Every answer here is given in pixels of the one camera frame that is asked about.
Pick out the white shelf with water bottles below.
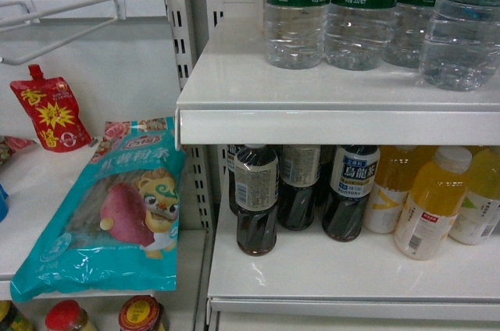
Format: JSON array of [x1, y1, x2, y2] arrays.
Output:
[[176, 3, 499, 145]]

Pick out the lower white shelf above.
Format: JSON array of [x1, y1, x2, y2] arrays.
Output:
[[208, 200, 499, 322]]

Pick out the water bottle barcode label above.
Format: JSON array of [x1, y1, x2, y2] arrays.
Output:
[[264, 0, 330, 69]]

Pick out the water bottle centre green label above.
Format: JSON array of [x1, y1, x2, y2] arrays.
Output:
[[325, 0, 397, 71]]

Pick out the blue label water bottle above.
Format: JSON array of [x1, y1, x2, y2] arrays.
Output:
[[420, 0, 499, 91]]

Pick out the dark oolong tea bottle front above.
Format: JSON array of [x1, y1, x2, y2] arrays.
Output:
[[235, 144, 279, 256]]

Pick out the middle dark tea bottle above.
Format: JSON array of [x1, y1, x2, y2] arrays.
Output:
[[278, 144, 321, 231]]

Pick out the Suntory oolong tea bottle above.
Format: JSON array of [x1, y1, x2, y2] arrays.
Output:
[[321, 145, 380, 242]]

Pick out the left orange juice bottle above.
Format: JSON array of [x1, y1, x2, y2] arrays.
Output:
[[363, 145, 437, 234]]

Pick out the orange juice bottle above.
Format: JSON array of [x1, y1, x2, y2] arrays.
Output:
[[449, 146, 499, 245], [363, 145, 437, 234], [394, 146, 472, 260]]

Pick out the teal sweet potato noodle bag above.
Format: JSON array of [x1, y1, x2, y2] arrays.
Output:
[[10, 117, 186, 302]]

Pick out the front orange juice bottle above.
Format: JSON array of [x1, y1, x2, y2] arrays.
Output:
[[394, 146, 472, 260]]

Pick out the dark lid sauce jar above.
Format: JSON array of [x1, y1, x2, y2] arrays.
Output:
[[118, 295, 167, 331]]

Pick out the red sauce pouch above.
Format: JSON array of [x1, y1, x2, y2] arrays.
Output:
[[10, 64, 92, 153]]

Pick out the right orange juice bottle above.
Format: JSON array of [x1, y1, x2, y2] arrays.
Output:
[[449, 146, 499, 245]]

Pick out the red lid jar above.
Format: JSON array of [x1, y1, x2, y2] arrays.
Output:
[[45, 300, 97, 331]]

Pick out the white wire hook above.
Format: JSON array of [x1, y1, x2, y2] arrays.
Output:
[[1, 0, 126, 66]]

